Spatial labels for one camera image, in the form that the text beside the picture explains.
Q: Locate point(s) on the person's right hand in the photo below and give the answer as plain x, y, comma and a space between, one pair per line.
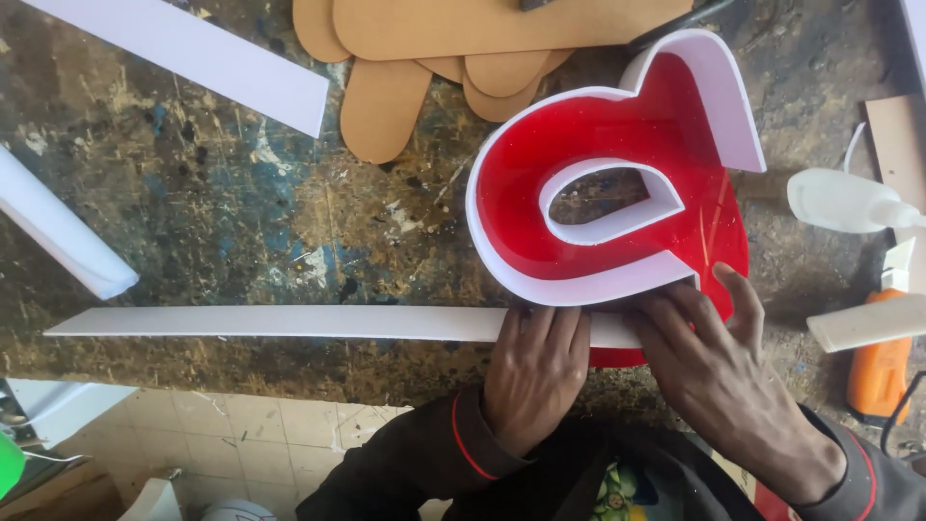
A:
731, 405

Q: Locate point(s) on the person's left hand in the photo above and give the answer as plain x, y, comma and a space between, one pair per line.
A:
532, 383

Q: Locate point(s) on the long thin white foam strip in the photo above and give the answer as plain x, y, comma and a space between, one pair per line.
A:
289, 323

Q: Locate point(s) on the red acrylic letter white rim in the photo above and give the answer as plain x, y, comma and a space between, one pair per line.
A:
615, 130

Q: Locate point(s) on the person's black jacket torso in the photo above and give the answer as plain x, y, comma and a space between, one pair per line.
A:
622, 470

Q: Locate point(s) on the short white foam strip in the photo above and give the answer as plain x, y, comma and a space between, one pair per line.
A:
868, 324

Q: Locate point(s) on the clear plastic glue bottle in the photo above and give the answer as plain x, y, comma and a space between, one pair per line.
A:
832, 201

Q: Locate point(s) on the brown board sheet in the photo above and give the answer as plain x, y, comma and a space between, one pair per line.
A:
901, 152

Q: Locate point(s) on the white round container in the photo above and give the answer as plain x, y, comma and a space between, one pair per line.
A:
239, 511

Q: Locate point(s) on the pile of brown board cutouts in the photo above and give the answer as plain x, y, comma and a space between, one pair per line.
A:
506, 29

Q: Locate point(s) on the white curved plastic piece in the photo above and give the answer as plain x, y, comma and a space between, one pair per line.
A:
152, 503

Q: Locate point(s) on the white foam strip edge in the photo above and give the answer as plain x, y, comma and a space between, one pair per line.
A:
917, 36

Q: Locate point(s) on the white board under table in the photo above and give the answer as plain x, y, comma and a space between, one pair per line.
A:
69, 409

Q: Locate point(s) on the wide white foam strip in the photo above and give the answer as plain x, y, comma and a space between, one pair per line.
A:
202, 54

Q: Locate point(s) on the curled white foam strip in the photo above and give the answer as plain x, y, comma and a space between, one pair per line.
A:
58, 228

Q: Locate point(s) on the green plastic object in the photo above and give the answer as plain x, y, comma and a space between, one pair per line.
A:
9, 463

